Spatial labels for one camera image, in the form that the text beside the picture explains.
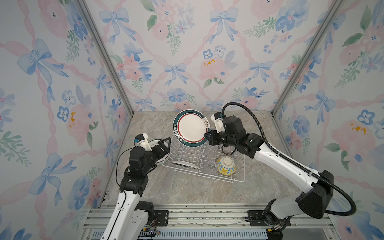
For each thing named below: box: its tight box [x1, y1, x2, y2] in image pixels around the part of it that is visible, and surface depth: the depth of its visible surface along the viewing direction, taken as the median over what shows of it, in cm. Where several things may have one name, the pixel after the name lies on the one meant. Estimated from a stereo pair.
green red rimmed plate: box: [172, 109, 211, 148], surface depth 75 cm
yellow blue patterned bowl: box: [216, 156, 237, 175], surface depth 87 cm
